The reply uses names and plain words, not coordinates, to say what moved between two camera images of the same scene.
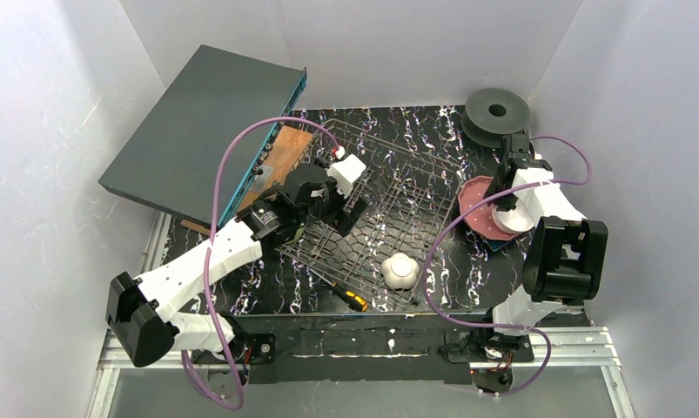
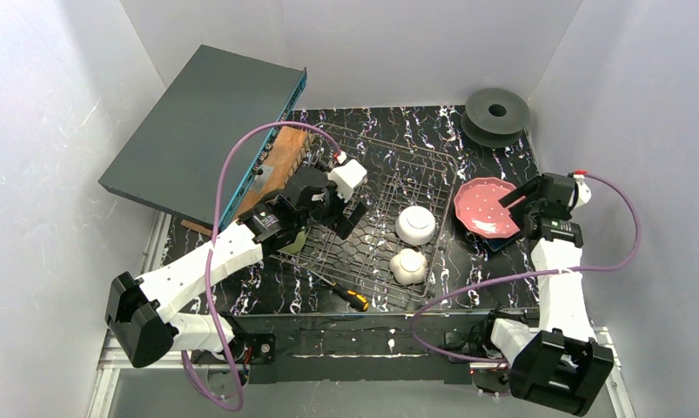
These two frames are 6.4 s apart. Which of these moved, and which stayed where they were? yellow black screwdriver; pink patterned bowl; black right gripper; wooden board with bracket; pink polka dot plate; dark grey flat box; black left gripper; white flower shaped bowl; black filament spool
Moved: white flower shaped bowl; pink patterned bowl; black right gripper
Stayed: black left gripper; black filament spool; pink polka dot plate; dark grey flat box; wooden board with bracket; yellow black screwdriver
